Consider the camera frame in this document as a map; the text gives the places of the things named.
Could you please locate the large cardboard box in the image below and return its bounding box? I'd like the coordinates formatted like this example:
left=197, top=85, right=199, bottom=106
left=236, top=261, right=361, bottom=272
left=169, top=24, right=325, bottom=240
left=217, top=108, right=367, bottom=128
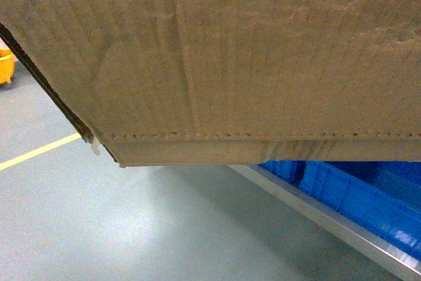
left=1, top=0, right=420, bottom=167

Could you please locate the stainless steel shelf rack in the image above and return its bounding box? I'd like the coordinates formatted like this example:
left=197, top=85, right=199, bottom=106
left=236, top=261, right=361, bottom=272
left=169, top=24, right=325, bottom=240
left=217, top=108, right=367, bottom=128
left=230, top=165, right=420, bottom=280

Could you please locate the blue plastic crate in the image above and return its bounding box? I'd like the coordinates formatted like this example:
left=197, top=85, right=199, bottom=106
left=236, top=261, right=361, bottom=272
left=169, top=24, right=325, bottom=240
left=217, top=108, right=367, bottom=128
left=260, top=161, right=420, bottom=259

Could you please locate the yellow mop bucket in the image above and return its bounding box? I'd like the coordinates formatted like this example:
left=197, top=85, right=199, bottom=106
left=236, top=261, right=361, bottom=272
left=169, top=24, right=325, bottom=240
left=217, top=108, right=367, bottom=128
left=0, top=48, right=15, bottom=84

